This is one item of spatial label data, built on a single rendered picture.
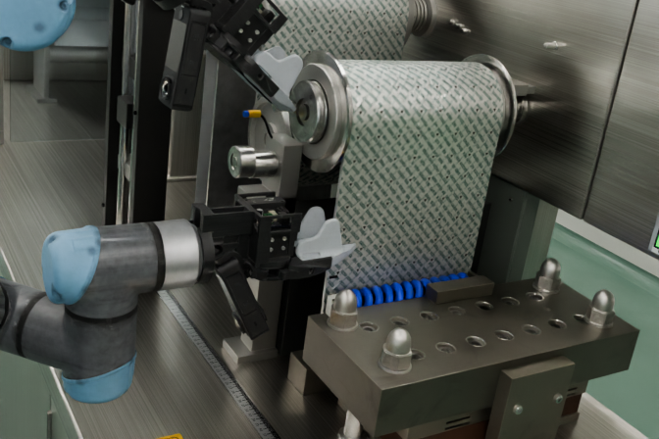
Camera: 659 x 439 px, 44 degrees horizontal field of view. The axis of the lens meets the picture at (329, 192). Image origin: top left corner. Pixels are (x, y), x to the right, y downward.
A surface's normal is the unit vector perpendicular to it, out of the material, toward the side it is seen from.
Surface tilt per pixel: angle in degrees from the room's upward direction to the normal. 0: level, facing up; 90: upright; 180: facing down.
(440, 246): 90
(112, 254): 52
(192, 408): 0
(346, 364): 90
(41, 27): 89
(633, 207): 90
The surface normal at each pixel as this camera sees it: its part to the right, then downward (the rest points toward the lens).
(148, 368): 0.13, -0.93
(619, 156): -0.86, 0.07
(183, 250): 0.49, -0.13
